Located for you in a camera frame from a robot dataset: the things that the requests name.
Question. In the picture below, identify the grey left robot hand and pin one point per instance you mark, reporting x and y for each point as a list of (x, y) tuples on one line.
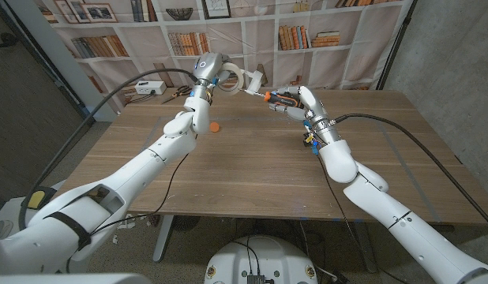
[(210, 65)]

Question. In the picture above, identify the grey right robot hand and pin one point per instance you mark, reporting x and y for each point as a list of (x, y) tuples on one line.
[(309, 100)]

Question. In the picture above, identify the orange black screwdriver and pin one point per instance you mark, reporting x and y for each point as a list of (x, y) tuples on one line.
[(283, 100)]

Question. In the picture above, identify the cream masking tape roll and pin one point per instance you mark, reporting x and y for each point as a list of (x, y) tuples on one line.
[(239, 77)]

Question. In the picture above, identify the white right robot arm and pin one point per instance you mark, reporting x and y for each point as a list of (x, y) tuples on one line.
[(370, 197)]

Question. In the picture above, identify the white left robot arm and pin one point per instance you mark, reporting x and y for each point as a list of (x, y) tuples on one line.
[(141, 169)]

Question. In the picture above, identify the orange black scissors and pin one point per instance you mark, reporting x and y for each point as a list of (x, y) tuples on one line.
[(181, 92)]

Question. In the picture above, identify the printed bookshelf backdrop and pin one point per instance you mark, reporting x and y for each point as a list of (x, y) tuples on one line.
[(248, 35)]

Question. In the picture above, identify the white power strip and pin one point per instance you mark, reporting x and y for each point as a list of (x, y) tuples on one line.
[(150, 87)]

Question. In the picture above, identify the black backdrop stand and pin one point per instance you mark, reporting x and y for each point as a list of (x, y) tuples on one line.
[(394, 49)]

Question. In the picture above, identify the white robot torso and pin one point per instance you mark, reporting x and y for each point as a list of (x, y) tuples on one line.
[(260, 256)]

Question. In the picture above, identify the white table leg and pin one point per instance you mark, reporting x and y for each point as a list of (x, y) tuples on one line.
[(163, 240)]

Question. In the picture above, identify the yellow black object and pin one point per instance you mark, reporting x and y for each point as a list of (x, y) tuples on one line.
[(38, 199)]

